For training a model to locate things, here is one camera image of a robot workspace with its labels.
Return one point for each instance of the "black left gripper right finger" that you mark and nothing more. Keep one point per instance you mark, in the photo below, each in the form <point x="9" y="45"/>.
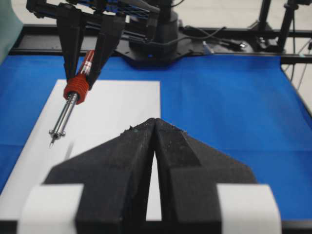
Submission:
<point x="188" y="173"/>

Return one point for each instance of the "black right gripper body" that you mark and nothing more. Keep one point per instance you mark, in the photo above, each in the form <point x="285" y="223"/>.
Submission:
<point x="134" y="8"/>

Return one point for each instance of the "large white base board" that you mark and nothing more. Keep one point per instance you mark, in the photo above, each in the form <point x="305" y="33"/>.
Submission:
<point x="80" y="146"/>

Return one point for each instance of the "red handled soldering iron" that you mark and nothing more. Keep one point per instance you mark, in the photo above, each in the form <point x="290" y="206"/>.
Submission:
<point x="75" y="93"/>

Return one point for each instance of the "blue table cloth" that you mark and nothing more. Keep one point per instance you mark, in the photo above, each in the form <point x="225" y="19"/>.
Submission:
<point x="241" y="105"/>

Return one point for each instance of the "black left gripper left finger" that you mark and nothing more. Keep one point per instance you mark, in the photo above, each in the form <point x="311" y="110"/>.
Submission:
<point x="116" y="178"/>

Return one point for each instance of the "black metal table frame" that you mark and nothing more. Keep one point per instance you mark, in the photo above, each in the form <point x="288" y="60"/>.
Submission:
<point x="186" y="41"/>

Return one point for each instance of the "teal backdrop curtain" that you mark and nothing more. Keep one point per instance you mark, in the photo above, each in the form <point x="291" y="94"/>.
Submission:
<point x="10" y="28"/>

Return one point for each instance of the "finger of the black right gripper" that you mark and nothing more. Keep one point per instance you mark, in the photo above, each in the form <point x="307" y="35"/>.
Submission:
<point x="107" y="41"/>
<point x="71" y="28"/>

